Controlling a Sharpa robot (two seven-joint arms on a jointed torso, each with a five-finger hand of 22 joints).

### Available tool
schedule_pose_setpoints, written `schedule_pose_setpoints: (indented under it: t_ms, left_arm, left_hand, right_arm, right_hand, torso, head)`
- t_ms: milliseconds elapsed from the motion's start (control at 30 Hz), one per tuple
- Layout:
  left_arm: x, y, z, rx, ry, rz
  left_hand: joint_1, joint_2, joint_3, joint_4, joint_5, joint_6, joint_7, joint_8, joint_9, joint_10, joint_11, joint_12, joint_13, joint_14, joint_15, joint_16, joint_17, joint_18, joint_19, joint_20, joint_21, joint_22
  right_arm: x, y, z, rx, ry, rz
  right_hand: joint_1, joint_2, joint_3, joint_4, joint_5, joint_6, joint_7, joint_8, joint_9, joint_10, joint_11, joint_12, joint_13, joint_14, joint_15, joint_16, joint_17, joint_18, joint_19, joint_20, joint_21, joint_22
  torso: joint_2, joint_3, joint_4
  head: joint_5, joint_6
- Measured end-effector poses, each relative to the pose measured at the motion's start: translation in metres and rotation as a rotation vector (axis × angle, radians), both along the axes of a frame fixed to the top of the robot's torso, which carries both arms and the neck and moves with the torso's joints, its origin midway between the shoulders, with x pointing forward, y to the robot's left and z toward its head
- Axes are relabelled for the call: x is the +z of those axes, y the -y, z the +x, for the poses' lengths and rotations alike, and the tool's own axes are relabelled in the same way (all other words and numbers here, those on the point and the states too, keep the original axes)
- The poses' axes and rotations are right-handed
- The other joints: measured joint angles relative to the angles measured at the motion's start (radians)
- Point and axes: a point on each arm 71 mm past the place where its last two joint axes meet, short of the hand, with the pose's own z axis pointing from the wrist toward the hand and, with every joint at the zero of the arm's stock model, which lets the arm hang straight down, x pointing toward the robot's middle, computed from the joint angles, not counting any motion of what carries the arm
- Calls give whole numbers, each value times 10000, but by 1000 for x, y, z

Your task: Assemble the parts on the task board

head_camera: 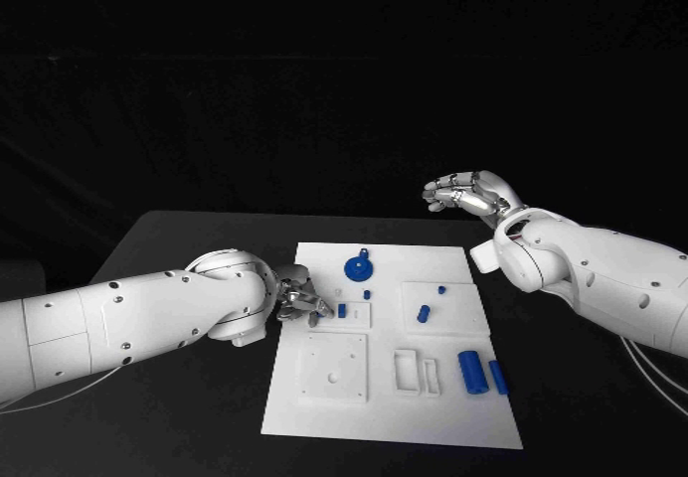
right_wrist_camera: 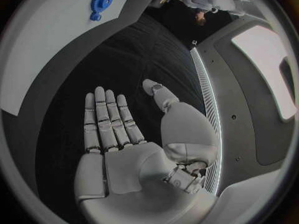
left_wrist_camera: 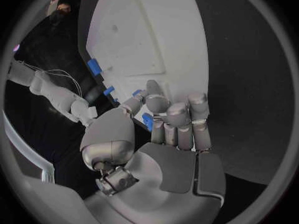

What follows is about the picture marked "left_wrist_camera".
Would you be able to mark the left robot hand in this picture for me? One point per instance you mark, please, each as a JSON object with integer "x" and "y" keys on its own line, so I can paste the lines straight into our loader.
{"x": 177, "y": 171}

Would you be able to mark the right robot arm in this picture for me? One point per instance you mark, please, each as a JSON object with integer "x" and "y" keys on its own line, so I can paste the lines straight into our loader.
{"x": 53, "y": 93}

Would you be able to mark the white task board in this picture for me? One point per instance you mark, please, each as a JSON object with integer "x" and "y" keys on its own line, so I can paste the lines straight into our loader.
{"x": 144, "y": 41}

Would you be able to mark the blue cylinder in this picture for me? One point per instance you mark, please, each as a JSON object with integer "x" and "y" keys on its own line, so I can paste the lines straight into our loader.
{"x": 147, "y": 121}

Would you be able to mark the blue plug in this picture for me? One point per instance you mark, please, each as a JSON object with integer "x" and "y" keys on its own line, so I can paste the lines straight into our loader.
{"x": 137, "y": 93}

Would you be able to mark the blue peg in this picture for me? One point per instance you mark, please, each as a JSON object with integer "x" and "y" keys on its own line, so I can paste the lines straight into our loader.
{"x": 109, "y": 91}

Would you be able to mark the blue block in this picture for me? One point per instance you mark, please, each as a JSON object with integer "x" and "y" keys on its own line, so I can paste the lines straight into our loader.
{"x": 94, "y": 67}

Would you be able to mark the person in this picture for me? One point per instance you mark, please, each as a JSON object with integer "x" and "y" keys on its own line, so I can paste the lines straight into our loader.
{"x": 61, "y": 9}

